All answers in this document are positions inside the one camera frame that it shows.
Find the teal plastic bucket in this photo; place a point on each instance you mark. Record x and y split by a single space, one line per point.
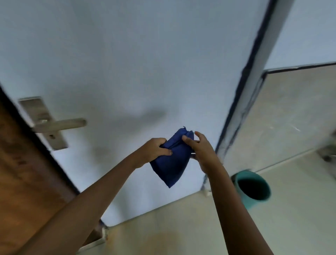
253 189

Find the person's left hand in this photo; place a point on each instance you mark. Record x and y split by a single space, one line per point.
148 153

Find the blue cloth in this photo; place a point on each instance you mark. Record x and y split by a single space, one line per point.
172 163

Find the person's right forearm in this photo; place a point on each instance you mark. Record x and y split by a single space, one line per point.
233 215

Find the person's right thumb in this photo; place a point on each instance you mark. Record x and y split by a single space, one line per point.
189 141

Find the white door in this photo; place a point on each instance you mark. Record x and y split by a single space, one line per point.
131 65

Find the person's left forearm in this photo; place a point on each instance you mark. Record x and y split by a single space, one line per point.
78 205

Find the person's left thumb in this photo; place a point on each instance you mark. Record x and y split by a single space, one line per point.
164 151

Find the white door frame post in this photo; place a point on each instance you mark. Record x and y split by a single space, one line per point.
252 78

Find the person's right hand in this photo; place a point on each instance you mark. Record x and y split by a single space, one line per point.
206 157

